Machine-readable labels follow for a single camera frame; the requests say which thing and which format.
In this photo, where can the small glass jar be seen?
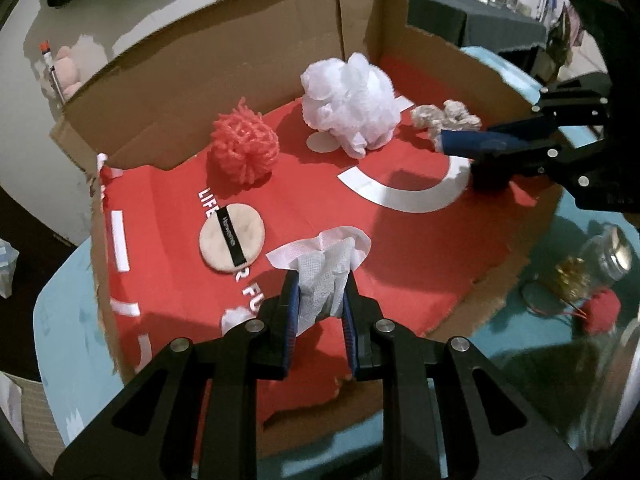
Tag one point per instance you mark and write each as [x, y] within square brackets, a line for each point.
[600, 260]

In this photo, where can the beige powder puff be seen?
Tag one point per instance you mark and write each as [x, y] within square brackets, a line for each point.
[220, 245]

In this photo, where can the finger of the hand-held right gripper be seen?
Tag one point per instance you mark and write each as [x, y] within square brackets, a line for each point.
[467, 141]
[530, 165]

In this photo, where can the red lined cardboard box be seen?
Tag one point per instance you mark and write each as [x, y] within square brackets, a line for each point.
[175, 90]

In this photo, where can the red yarn pompom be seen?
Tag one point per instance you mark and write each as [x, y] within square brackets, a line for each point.
[245, 145]

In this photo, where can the red knit piece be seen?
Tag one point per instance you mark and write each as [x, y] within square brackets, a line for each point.
[602, 310]

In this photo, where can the white mesh cloth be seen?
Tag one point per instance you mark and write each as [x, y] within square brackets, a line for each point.
[320, 285]

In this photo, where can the white paper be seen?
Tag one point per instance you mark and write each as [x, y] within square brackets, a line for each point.
[10, 405]

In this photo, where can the white bath loofah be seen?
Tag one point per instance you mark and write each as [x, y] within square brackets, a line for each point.
[350, 100]

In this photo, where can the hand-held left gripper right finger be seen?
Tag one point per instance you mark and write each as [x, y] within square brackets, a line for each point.
[350, 330]

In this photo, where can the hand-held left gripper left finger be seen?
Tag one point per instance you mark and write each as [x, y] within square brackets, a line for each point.
[292, 305]

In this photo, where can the pink plush toy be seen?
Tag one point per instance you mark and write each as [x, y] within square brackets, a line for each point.
[67, 67]

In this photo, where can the dark cloth covered table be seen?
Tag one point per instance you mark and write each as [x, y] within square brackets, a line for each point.
[490, 20]

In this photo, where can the stick with orange tip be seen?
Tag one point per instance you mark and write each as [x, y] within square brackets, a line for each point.
[50, 67]

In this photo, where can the crumpled plastic bag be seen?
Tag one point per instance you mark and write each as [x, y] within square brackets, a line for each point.
[7, 270]

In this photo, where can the beige crochet piece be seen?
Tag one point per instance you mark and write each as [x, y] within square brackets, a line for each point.
[450, 115]

